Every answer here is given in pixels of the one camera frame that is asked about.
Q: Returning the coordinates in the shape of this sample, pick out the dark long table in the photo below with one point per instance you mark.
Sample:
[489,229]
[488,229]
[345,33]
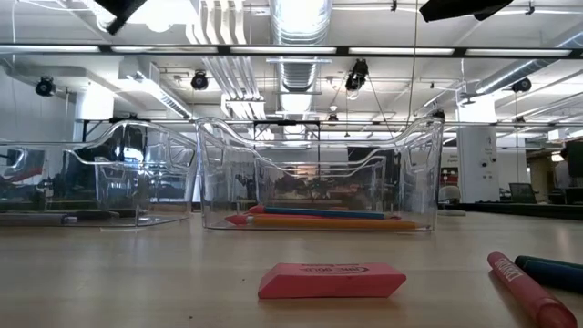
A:
[524,210]

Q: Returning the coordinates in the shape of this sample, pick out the grey pen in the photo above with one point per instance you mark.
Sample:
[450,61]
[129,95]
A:
[36,219]

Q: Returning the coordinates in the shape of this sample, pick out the dark green crayon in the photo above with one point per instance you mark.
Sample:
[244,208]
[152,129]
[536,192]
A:
[524,260]

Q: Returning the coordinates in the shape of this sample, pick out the black monitor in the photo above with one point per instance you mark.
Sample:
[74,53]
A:
[576,159]

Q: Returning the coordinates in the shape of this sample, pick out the black office chair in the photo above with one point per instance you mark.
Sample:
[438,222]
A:
[522,193]

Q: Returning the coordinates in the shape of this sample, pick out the orange pencil pink eraser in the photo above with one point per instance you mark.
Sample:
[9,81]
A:
[319,223]

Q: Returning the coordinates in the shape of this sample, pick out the black frame rig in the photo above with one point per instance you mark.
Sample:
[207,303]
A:
[287,122]

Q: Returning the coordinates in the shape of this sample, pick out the black pen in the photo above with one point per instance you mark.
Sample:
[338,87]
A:
[100,214]

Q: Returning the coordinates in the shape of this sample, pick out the silver round duct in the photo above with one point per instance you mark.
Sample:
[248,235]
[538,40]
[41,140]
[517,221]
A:
[298,27]

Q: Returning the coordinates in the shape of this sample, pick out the red marker pen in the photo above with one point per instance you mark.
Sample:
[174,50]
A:
[528,287]

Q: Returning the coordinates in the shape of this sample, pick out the white column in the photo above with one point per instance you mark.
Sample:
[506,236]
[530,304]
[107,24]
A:
[476,159]

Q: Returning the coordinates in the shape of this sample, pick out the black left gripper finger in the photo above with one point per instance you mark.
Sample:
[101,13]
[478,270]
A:
[120,11]

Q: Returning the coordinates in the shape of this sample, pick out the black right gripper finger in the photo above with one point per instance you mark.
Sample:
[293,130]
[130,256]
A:
[446,9]

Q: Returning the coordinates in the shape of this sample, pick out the person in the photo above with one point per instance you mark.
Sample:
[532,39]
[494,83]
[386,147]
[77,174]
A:
[562,175]

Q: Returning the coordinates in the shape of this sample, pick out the blue pencil pink eraser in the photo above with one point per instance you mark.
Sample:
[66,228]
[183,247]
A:
[319,212]

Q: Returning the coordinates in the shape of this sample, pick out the white rectangular air duct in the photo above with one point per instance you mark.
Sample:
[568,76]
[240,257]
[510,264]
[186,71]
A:
[150,91]

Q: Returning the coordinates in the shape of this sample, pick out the clear plastic bin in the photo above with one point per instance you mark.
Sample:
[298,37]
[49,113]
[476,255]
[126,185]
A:
[136,182]
[159,200]
[218,191]
[378,182]

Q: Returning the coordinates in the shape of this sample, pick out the dark blue marker pen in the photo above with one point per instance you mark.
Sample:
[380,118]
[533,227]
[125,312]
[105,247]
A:
[560,279]

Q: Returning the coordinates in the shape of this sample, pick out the grey round duct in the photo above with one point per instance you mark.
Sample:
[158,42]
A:
[501,75]

